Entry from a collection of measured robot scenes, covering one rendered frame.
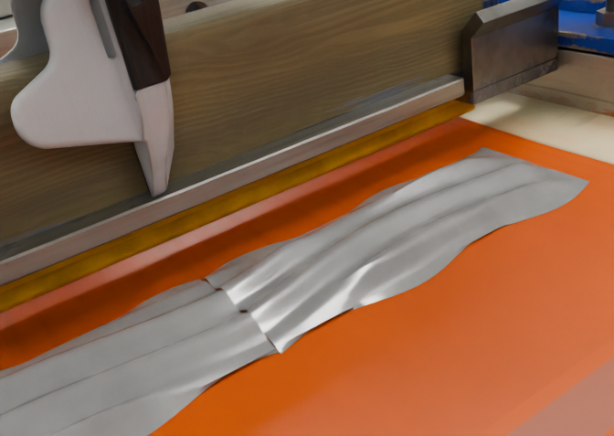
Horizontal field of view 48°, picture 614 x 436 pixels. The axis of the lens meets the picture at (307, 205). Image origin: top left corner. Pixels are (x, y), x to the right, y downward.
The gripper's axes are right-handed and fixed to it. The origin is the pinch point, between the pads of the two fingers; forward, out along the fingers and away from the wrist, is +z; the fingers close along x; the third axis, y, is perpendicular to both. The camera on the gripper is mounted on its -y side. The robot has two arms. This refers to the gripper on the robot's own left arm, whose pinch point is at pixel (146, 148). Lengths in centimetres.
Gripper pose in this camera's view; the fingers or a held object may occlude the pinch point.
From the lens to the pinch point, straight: 32.6
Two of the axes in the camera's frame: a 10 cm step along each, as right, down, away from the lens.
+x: 5.5, 3.1, -7.8
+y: -8.2, 3.8, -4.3
